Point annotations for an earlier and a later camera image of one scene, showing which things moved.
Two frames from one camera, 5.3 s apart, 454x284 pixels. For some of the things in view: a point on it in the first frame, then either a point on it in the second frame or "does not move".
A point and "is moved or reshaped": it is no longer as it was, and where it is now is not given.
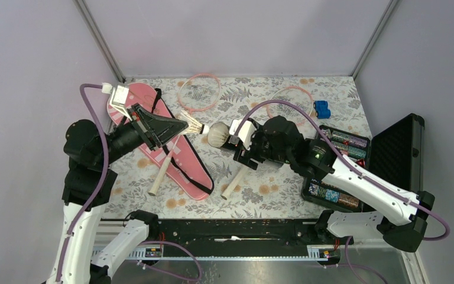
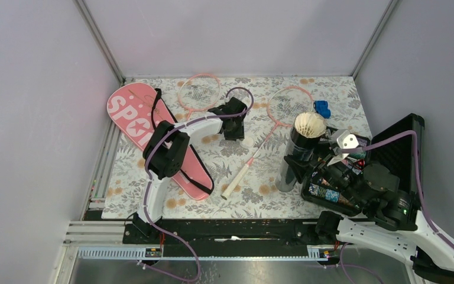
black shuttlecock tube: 217,134 to 308,128
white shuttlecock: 194,126 is moved or reshaped
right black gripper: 243,156 to 301,168
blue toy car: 321,108 does not move
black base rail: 232,237 does not move
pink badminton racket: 197,93 does not move
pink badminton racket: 294,94 does not move
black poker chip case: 395,157 does not move
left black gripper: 162,128 to 239,134
